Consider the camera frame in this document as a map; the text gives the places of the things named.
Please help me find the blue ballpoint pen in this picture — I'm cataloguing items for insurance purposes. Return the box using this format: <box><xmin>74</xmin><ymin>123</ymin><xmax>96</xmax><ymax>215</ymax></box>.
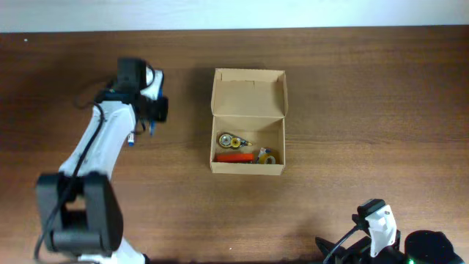
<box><xmin>149</xmin><ymin>120</ymin><xmax>156</xmax><ymax>136</ymax></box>

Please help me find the blue white marker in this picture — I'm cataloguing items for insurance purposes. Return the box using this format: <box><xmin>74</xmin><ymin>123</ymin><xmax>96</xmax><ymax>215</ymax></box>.
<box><xmin>128</xmin><ymin>133</ymin><xmax>135</xmax><ymax>147</ymax></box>

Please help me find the yellow tape roll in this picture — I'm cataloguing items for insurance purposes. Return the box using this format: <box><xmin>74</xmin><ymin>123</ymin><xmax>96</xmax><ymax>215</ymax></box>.
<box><xmin>259</xmin><ymin>153</ymin><xmax>276</xmax><ymax>164</ymax></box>

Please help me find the red stapler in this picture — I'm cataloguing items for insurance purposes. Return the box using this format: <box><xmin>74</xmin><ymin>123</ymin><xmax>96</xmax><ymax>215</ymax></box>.
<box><xmin>215</xmin><ymin>153</ymin><xmax>254</xmax><ymax>163</ymax></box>

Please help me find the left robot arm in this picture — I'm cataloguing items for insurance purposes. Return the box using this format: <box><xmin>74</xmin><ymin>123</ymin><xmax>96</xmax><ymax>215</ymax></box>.
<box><xmin>32</xmin><ymin>57</ymin><xmax>169</xmax><ymax>263</ymax></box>

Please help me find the brown cardboard box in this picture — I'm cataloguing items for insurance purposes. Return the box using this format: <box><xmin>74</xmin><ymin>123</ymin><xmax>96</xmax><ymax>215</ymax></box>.
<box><xmin>210</xmin><ymin>68</ymin><xmax>288</xmax><ymax>175</ymax></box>

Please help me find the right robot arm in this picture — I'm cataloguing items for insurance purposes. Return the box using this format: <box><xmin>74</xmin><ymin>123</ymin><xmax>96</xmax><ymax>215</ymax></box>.
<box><xmin>315</xmin><ymin>199</ymin><xmax>464</xmax><ymax>264</ymax></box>

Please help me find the yellow black correction tape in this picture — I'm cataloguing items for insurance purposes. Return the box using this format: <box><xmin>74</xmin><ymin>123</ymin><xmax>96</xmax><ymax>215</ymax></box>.
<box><xmin>218</xmin><ymin>133</ymin><xmax>253</xmax><ymax>149</ymax></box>

